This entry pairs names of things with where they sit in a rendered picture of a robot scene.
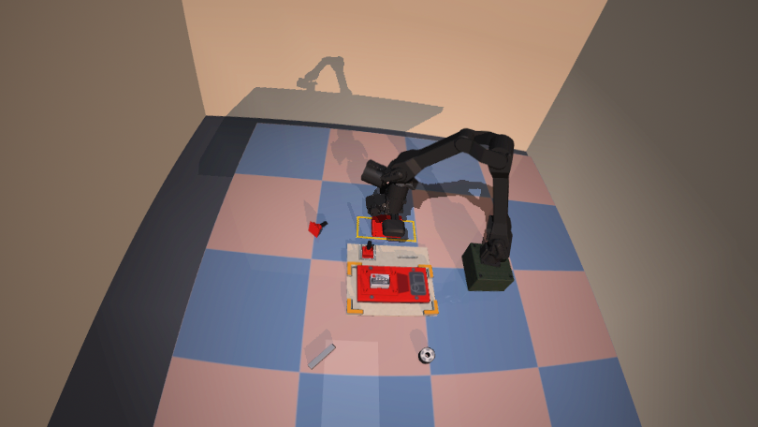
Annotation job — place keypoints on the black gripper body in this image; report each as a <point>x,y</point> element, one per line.
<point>393,227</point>

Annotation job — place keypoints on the grey flat bar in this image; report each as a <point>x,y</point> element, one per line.
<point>321,356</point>

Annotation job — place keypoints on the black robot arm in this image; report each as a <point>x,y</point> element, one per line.
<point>401,172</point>

